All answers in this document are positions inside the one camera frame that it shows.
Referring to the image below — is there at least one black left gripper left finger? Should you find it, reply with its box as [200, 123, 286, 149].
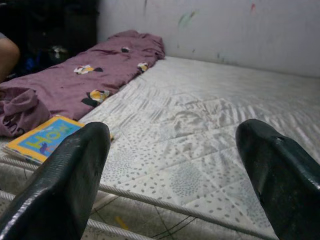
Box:
[0, 121, 112, 240]

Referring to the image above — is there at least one purple cartoon print blanket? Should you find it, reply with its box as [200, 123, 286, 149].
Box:
[0, 29, 166, 138]

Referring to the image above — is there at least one white quilted mattress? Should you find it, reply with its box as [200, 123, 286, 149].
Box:
[0, 56, 320, 240]

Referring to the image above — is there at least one black printed bag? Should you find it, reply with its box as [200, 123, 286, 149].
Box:
[9, 0, 99, 81]

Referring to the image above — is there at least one yellow blue children's book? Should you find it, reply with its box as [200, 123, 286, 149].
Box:
[2, 115, 115, 166]

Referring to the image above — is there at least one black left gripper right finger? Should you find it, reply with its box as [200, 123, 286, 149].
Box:
[235, 118, 320, 240]

